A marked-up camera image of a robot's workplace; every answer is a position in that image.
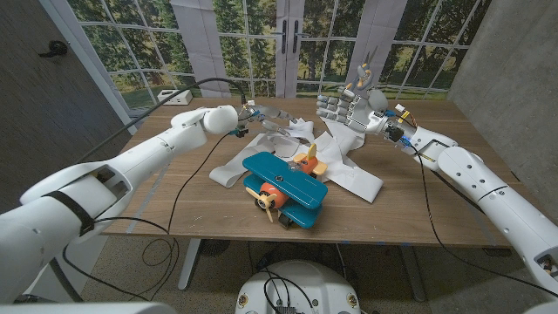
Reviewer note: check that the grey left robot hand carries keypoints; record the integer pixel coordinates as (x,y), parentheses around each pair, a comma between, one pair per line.
(266,115)

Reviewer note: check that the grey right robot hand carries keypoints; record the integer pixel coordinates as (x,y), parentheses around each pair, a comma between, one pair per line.
(362,111)

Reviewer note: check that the white receipt paper strip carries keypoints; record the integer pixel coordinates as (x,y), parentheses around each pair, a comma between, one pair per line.
(349,174)

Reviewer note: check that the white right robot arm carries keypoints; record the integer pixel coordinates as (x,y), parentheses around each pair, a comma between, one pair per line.
(492,187)

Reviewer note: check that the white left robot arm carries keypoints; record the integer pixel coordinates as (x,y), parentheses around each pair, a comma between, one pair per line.
(109,174)

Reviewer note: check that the teal orange toy plane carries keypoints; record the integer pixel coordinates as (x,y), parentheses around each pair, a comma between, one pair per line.
(287,181)

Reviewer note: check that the printed forest window backdrop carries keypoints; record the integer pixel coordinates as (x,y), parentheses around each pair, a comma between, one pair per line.
(305,56)

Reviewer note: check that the white power strip box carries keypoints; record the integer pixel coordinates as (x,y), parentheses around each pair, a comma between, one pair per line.
(174,97)

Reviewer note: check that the black round floor object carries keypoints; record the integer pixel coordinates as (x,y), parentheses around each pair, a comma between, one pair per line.
(214,247)

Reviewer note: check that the white table leg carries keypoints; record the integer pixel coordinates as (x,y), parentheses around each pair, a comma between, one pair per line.
(412,275)
(189,266)

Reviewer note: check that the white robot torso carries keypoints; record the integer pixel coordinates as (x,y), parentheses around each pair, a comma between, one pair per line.
(301,283)

